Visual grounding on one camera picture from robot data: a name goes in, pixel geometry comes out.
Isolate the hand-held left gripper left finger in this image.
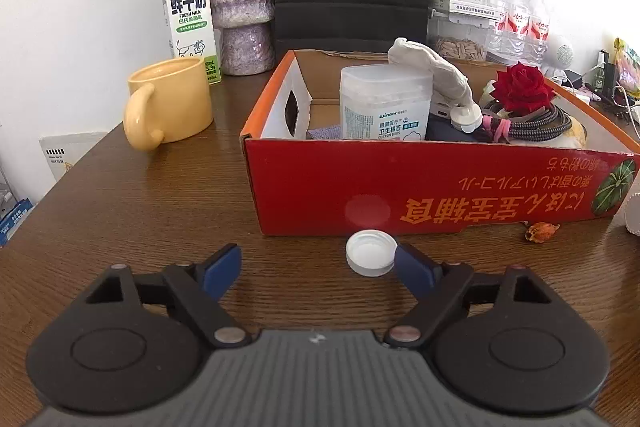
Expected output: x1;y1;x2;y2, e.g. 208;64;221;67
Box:
85;243;252;349

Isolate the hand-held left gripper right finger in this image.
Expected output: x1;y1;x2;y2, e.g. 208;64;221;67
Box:
384;243;556;350

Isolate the small white bottle cap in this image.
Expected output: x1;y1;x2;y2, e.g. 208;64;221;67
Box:
346;230;397;278

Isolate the red cardboard box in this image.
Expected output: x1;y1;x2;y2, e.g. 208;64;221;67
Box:
239;48;640;238

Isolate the dark blue pouch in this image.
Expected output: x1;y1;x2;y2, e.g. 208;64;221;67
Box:
425;112;493;142

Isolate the small white round device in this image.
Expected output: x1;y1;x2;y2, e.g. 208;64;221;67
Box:
450;101;483;134

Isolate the translucent cotton swab box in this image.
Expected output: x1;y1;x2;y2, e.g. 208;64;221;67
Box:
340;63;434;141

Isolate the braided cable with pink tie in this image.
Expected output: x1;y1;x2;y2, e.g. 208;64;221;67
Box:
480;99;573;142

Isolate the white cloth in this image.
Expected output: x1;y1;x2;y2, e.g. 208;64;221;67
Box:
387;38;473;108

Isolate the red artificial rose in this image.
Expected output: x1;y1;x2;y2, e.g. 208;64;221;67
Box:
482;62;558;128

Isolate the yellow plush toy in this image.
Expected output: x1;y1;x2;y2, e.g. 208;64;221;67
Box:
555;114;588;150

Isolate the dried orange flower bud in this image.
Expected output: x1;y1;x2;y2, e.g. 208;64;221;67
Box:
524;222;561;242

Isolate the blue patterned cloth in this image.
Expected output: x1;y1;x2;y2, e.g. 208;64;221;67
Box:
306;124;343;141

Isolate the yellow mug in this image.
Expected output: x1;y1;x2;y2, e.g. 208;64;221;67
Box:
123;58;215;152

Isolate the grey sign board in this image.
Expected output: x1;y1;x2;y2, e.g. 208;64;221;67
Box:
39;132;108;180

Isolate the blue printed bag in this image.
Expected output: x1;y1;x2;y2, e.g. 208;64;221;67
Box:
0;199;36;248

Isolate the large white ridged cap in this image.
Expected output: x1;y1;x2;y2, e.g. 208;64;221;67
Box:
624;192;640;235

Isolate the clear container with seeds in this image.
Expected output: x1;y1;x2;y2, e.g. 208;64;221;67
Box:
429;14;490;62

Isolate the white milk carton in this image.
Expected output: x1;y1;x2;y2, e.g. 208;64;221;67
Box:
160;0;222;85

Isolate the white round speaker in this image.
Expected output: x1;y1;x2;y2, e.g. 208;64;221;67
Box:
550;34;576;70

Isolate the flat white box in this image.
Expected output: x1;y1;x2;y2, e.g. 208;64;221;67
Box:
432;0;503;20

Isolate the purple speckled vase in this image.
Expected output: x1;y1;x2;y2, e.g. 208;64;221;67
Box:
204;0;277;76

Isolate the dark green small container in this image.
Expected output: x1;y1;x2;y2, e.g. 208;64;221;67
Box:
599;51;618;95

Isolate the yellow snack packet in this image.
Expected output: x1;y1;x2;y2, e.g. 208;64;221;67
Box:
612;38;640;98

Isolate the white cable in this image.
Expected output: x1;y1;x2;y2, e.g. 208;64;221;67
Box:
612;87;640;128

